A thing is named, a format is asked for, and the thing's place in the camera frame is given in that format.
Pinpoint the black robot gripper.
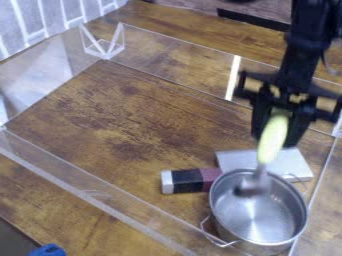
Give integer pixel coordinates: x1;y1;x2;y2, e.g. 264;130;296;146
235;37;342;148

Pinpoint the yellow handled metal spoon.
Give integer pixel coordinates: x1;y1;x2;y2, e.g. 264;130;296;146
233;112;288;197

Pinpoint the small silver pot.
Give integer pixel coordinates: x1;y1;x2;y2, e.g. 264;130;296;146
200;169;308;256

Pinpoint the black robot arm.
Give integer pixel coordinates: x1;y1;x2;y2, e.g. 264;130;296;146
235;0;342;147

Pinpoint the grey flat metal box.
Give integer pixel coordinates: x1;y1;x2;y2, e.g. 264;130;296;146
215;148;314;182

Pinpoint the clear acrylic barrier panel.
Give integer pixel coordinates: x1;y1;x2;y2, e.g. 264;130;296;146
0;6;342;256

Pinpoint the black and silver block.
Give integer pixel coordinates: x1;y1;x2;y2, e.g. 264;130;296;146
160;168;223;194

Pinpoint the blue object at corner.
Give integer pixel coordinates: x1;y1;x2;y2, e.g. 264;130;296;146
26;244;66;256

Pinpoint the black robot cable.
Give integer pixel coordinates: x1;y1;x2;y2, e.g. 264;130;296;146
319;43;342;78

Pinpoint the black strip on wall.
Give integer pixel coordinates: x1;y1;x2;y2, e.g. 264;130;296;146
216;8;289;32

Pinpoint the clear acrylic corner bracket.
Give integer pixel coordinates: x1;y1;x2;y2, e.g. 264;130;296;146
78;23;125;60

